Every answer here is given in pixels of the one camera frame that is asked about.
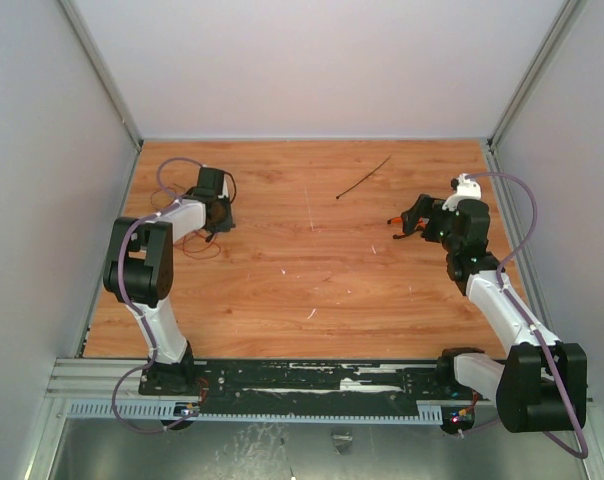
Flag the long red wire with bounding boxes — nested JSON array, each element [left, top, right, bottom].
[[174, 227, 222, 259]]

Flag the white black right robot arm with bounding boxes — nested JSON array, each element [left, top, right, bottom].
[[398, 194, 587, 433]]

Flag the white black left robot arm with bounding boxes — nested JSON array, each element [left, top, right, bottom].
[[103, 166, 236, 395]]

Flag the black zip tie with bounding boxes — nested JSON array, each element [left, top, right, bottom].
[[335, 155, 393, 200]]

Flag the orange black needle-nose pliers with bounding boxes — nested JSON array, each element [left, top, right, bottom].
[[387, 216, 427, 240]]

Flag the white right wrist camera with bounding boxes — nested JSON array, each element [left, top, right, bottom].
[[442, 173, 482, 212]]

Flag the grey slotted cable duct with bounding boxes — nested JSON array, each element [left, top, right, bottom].
[[65, 398, 444, 425]]

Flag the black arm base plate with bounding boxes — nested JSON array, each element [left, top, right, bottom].
[[138, 359, 473, 418]]

